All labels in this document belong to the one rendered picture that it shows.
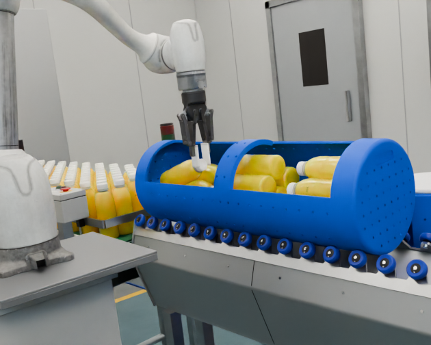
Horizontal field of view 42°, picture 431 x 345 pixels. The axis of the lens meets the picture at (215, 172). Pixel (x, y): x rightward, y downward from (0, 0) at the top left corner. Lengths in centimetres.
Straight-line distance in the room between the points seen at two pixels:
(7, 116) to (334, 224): 92
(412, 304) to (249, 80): 552
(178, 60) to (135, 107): 514
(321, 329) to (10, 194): 84
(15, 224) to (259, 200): 61
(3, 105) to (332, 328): 105
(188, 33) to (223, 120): 547
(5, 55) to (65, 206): 58
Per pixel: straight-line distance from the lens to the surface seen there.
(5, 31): 165
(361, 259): 136
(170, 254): 186
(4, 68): 163
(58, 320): 142
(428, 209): 173
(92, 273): 132
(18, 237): 143
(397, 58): 527
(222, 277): 167
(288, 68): 609
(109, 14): 165
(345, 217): 131
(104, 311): 146
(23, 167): 143
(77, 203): 199
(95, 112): 658
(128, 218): 206
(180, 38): 169
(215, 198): 159
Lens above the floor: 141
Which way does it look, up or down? 9 degrees down
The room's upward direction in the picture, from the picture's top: 7 degrees counter-clockwise
